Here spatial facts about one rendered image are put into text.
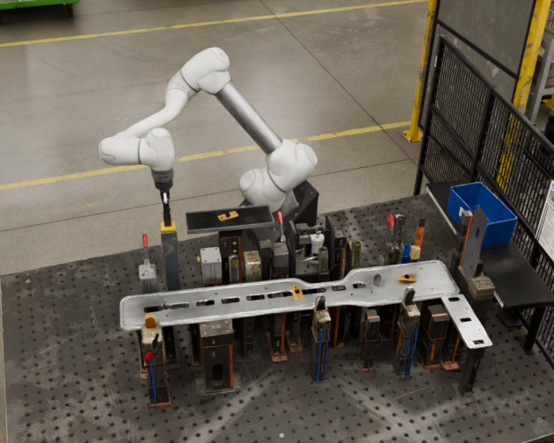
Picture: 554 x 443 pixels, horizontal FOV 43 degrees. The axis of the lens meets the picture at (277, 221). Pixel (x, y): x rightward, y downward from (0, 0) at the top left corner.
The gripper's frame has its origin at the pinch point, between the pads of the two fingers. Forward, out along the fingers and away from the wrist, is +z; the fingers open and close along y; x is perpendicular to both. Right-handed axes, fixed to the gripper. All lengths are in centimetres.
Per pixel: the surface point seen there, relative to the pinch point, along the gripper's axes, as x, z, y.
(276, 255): 43.3, 11.3, 17.8
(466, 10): 219, -6, -203
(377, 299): 80, 19, 43
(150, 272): -8.7, 12.9, 18.5
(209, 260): 15.2, 8.0, 20.7
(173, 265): 0.8, 23.5, 2.9
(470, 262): 122, 11, 35
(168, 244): -0.6, 11.1, 3.5
